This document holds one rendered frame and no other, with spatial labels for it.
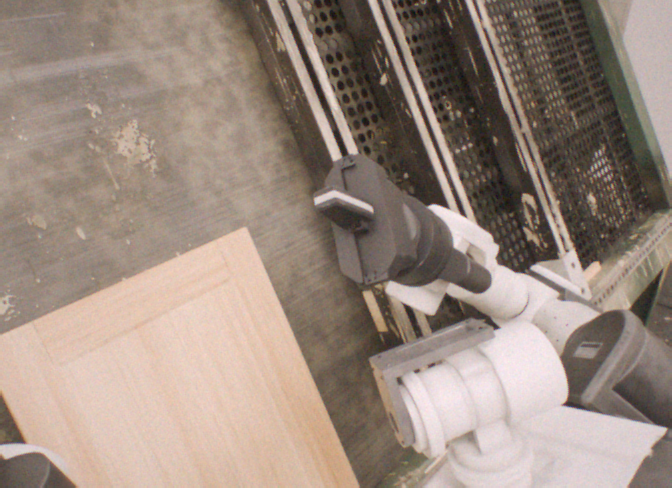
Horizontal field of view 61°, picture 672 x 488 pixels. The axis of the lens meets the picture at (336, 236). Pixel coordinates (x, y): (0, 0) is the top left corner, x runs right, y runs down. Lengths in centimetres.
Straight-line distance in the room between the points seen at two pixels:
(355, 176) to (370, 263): 9
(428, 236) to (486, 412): 21
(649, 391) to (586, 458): 14
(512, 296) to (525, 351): 39
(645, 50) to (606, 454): 394
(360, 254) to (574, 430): 23
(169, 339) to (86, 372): 11
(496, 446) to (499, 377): 6
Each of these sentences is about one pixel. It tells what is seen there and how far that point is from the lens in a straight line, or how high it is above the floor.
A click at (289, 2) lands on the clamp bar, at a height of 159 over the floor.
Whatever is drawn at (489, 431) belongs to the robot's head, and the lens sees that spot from 44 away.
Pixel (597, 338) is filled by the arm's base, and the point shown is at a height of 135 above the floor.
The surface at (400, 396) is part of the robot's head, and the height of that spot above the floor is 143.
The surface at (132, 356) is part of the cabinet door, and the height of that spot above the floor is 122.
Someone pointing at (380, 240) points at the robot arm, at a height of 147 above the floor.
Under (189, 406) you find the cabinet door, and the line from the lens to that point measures 82.
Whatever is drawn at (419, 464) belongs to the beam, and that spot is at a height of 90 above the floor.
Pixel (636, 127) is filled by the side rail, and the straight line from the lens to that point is 201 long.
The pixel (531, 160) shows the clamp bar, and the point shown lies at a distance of 138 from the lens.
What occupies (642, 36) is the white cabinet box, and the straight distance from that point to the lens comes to 433.
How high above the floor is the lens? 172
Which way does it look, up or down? 30 degrees down
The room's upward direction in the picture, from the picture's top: straight up
